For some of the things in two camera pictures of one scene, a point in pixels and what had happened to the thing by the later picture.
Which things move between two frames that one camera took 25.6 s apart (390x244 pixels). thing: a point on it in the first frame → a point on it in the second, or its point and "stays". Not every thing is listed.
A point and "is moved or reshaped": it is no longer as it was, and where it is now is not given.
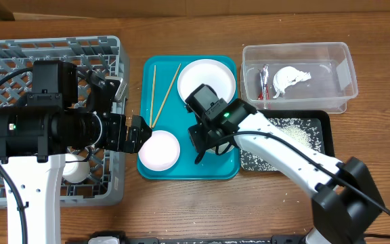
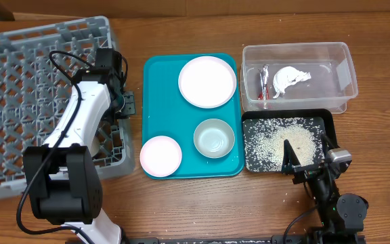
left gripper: x=117 y=141 → x=131 y=110
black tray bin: x=312 y=128 stays
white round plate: x=208 y=71 stays
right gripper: x=196 y=141 → x=309 y=168
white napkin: x=286 y=76 stays
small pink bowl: x=161 y=152 is moved or reshaped
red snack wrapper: x=264 y=94 stays
